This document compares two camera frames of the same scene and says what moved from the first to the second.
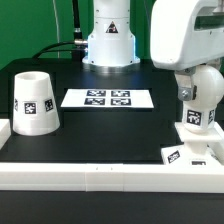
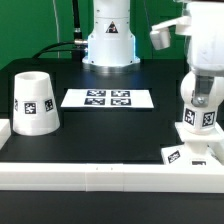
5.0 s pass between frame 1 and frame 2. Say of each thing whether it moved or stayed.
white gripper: moved
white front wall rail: stayed
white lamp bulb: stayed
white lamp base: stayed
